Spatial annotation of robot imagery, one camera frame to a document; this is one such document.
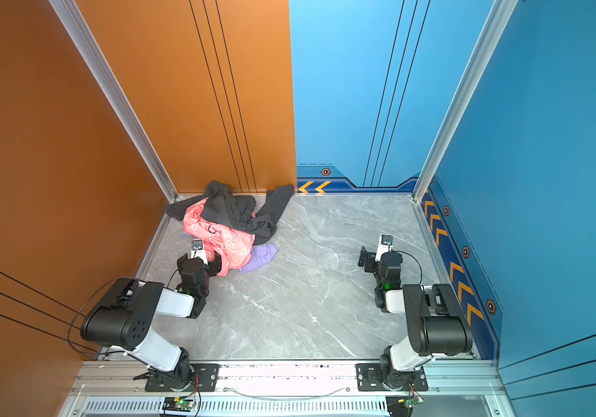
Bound pink patterned cloth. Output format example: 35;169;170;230
182;199;255;277

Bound purple cloth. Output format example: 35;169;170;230
240;243;279;273

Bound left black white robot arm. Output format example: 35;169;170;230
80;254;222;392

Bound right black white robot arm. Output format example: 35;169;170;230
356;248;473;392

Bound dark grey cloth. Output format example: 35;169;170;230
164;181;294;245

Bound left green circuit board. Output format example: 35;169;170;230
161;396;198;416

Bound green circuit board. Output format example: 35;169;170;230
398;392;425;408
161;396;198;416

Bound right green circuit board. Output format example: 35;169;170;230
398;392;425;408

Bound white vent grille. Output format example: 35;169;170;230
75;396;390;416

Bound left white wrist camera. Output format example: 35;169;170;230
190;239;209;265

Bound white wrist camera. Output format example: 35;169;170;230
375;235;393;262
190;239;209;265

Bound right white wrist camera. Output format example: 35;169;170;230
375;235;393;262

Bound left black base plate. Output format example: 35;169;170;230
144;363;221;394

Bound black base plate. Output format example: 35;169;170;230
355;362;429;392
144;363;221;394

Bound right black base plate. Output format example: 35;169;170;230
355;362;429;392

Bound aluminium front rail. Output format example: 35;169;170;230
68;359;506;397

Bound right aluminium corner post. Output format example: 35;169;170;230
413;0;518;203

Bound aluminium corner post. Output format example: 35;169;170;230
49;0;178;203
413;0;518;203

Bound left aluminium corner post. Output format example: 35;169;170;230
49;0;178;203

